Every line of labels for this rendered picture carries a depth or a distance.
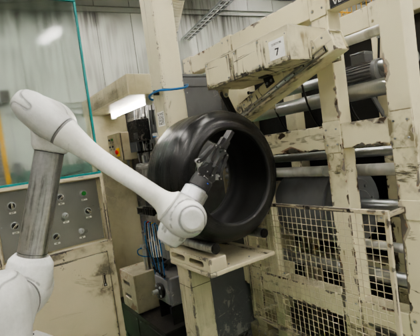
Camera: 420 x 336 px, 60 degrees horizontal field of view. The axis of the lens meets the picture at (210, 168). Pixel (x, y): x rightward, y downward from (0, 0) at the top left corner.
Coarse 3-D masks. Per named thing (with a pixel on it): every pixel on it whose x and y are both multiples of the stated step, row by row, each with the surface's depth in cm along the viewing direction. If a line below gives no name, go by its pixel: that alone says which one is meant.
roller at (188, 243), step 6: (186, 240) 172; (192, 240) 168; (198, 240) 166; (186, 246) 174; (192, 246) 167; (198, 246) 163; (204, 246) 159; (210, 246) 156; (216, 246) 155; (210, 252) 156; (216, 252) 155
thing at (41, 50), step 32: (0, 0) 179; (32, 0) 187; (64, 0) 196; (0, 32) 179; (32, 32) 187; (64, 32) 196; (0, 64) 178; (32, 64) 186; (64, 64) 195; (0, 96) 178; (64, 96) 195; (0, 128) 177; (0, 160) 177; (32, 160) 185; (64, 160) 194
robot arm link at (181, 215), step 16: (64, 128) 113; (80, 128) 118; (64, 144) 115; (80, 144) 115; (96, 144) 118; (96, 160) 115; (112, 160) 113; (112, 176) 112; (128, 176) 108; (144, 192) 105; (160, 192) 105; (176, 192) 107; (160, 208) 104; (176, 208) 101; (192, 208) 100; (176, 224) 100; (192, 224) 99
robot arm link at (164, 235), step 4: (160, 224) 120; (160, 228) 118; (164, 228) 117; (160, 232) 118; (164, 232) 117; (168, 232) 116; (172, 232) 116; (160, 236) 118; (164, 236) 117; (168, 236) 116; (172, 236) 116; (176, 236) 117; (160, 240) 118; (164, 240) 117; (168, 240) 116; (172, 240) 116; (176, 240) 117; (180, 240) 118; (184, 240) 119; (168, 244) 117; (172, 244) 117; (176, 244) 118; (180, 244) 120
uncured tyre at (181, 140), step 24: (192, 120) 157; (216, 120) 157; (240, 120) 164; (168, 144) 155; (192, 144) 150; (240, 144) 193; (264, 144) 171; (168, 168) 149; (192, 168) 148; (240, 168) 198; (264, 168) 186; (240, 192) 197; (264, 192) 173; (216, 216) 189; (240, 216) 188; (264, 216) 170; (216, 240) 159
